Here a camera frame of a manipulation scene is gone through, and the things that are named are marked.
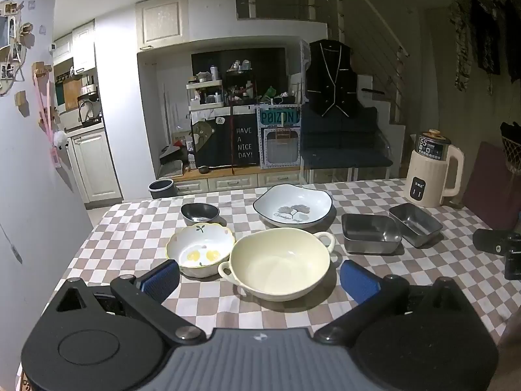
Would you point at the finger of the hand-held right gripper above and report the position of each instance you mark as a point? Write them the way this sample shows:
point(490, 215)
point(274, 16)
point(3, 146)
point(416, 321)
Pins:
point(490, 241)

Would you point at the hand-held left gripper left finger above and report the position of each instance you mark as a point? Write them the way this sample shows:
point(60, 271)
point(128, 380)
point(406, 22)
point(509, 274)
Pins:
point(160, 281)

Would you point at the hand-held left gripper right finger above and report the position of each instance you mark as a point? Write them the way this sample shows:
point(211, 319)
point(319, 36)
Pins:
point(360, 283)

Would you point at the lemon print ceramic bowl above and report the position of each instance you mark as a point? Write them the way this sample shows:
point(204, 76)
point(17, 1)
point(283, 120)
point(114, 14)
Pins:
point(199, 250)

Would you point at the large rectangular steel container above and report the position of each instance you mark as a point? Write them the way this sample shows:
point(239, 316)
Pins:
point(370, 234)

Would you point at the white blue-rimmed leaf plate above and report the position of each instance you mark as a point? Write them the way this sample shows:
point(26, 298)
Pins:
point(292, 205)

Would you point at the maroon board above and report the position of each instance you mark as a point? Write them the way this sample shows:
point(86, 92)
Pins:
point(492, 187)

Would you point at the brown white checkered tablecloth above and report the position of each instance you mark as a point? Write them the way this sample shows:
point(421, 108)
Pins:
point(134, 228)

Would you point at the small round steel bowl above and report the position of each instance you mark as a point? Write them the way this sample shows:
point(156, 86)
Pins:
point(199, 213)

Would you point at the small rectangular steel container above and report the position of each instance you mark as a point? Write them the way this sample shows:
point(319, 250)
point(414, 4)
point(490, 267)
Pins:
point(415, 219)

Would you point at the cream electric kettle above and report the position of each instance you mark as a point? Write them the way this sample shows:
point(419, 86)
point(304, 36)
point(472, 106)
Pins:
point(433, 169)

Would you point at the round dark bin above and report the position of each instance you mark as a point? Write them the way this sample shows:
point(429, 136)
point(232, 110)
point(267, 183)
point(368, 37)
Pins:
point(160, 188)

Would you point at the white net basket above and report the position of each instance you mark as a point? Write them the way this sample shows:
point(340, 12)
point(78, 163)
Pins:
point(511, 146)

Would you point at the low white drawer cabinet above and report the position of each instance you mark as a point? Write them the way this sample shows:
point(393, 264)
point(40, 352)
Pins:
point(240, 181)

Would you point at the white kitchen base cabinet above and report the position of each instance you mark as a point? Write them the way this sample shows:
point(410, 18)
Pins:
point(95, 163)

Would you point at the dark blue chair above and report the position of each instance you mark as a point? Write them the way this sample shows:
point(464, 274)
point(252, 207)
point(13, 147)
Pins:
point(344, 142)

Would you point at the black printed cloth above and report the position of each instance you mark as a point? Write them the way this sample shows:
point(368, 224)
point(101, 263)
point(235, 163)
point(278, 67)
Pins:
point(226, 144)

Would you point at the white fluffy toy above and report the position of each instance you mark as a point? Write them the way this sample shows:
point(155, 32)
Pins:
point(60, 137)

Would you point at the countertop coffee machine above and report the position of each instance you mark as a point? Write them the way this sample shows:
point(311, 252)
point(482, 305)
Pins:
point(87, 106)

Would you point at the shelf rack with bottles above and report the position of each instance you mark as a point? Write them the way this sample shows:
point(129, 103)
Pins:
point(205, 93)

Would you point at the hanging dark clothes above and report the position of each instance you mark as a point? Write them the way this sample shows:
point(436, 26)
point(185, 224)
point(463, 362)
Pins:
point(480, 40)

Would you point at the black vest with white trim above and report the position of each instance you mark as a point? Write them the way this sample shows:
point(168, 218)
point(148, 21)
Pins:
point(329, 77)

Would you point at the metal stair railing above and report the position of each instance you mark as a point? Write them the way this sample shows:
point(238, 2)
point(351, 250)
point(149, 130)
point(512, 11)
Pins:
point(366, 28)

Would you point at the white upper cabinet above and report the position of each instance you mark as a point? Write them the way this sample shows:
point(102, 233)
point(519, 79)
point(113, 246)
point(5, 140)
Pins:
point(163, 18)

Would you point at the pink ribbon wall decoration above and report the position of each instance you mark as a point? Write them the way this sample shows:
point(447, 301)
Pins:
point(49, 110)

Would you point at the small wooden wall block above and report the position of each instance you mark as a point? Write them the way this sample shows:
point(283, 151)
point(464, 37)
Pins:
point(22, 102)

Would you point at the wall photo collage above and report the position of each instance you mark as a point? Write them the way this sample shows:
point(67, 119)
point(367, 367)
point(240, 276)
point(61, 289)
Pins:
point(10, 44)

